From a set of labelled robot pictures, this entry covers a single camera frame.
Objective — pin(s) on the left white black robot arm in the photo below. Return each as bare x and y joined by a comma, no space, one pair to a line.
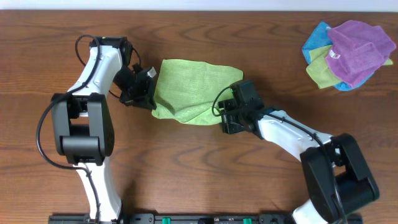
83,128

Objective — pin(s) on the olive green microfiber cloth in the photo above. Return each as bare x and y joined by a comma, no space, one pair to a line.
331,65

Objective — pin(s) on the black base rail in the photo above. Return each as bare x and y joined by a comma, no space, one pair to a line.
148,218

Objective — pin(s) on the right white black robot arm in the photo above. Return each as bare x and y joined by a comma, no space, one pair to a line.
338,178

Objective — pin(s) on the purple microfiber cloth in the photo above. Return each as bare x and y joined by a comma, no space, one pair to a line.
352,34

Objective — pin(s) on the light green microfiber cloth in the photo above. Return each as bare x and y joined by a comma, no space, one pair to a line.
185,90

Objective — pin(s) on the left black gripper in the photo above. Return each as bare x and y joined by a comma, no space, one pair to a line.
144,101

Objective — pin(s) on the blue microfiber cloth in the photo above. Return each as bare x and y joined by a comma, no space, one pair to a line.
317,39

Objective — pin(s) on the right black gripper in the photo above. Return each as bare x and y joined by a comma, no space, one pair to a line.
226,116

